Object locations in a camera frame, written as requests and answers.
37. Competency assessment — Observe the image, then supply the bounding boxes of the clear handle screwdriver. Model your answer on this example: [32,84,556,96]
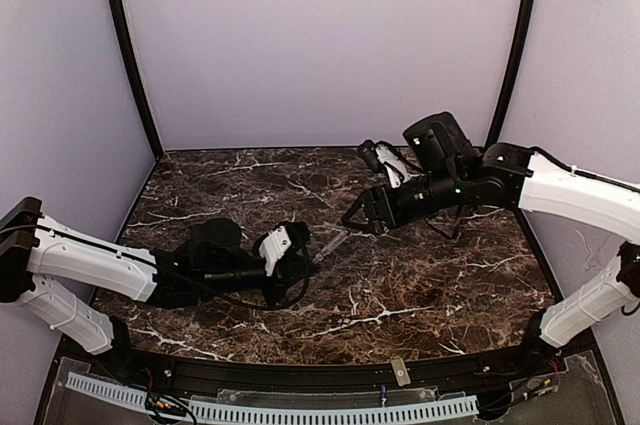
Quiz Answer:
[314,230,351,263]

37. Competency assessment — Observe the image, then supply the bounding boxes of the grey battery cover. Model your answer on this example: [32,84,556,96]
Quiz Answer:
[390,357,411,387]

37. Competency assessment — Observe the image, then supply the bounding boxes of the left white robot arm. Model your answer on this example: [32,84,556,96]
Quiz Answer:
[1,197,312,356]

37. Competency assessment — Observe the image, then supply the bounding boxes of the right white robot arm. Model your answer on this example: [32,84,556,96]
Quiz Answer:
[341,112,639,350]

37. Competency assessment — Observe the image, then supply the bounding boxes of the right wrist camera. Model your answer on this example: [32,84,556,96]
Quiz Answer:
[357,140,422,188]

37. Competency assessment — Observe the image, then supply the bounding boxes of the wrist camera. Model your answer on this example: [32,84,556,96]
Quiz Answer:
[357,140,422,188]
[253,221,310,277]

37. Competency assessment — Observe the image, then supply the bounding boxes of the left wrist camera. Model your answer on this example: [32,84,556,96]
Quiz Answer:
[253,221,310,277]

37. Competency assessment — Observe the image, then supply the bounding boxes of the black front table rail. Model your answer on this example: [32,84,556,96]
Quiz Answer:
[82,344,571,409]

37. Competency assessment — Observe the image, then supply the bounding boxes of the white slotted cable duct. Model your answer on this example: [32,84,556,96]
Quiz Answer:
[65,373,479,424]

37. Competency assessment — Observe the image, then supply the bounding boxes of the right black frame post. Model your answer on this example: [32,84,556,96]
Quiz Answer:
[484,0,535,148]

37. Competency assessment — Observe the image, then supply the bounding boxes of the black frame post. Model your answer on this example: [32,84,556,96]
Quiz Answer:
[484,0,535,148]
[108,0,164,161]

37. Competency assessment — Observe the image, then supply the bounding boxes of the left black frame post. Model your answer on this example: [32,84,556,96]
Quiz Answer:
[108,0,164,161]

